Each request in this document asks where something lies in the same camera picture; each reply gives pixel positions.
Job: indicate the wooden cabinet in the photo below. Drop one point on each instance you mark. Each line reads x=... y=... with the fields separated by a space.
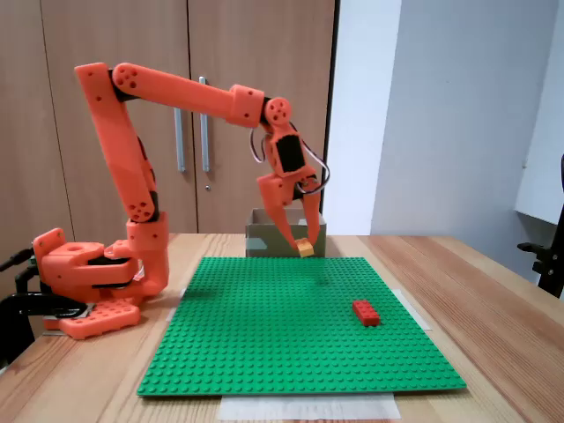
x=264 y=44

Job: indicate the short masking tape strip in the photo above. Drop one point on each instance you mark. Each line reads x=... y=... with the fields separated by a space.
x=416 y=310

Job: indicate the white panel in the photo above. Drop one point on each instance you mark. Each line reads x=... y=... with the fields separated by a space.
x=546 y=132

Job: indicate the black table clamp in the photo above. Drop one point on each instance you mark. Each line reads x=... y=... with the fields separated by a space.
x=17 y=326

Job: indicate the green lego baseplate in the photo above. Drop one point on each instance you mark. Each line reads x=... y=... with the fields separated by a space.
x=286 y=343

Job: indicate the yellow lego block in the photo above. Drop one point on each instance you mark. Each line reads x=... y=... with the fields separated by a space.
x=304 y=249

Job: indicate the small masking tape strip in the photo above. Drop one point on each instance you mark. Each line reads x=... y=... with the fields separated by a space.
x=176 y=306

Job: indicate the black stand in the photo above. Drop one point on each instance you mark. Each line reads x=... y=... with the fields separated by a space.
x=551 y=273

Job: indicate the long masking tape strip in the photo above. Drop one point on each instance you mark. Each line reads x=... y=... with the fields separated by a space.
x=308 y=407

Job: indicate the open cardboard box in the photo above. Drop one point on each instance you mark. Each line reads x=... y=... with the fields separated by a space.
x=269 y=240

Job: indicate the red lego block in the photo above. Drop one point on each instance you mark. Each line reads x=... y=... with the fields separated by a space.
x=365 y=313

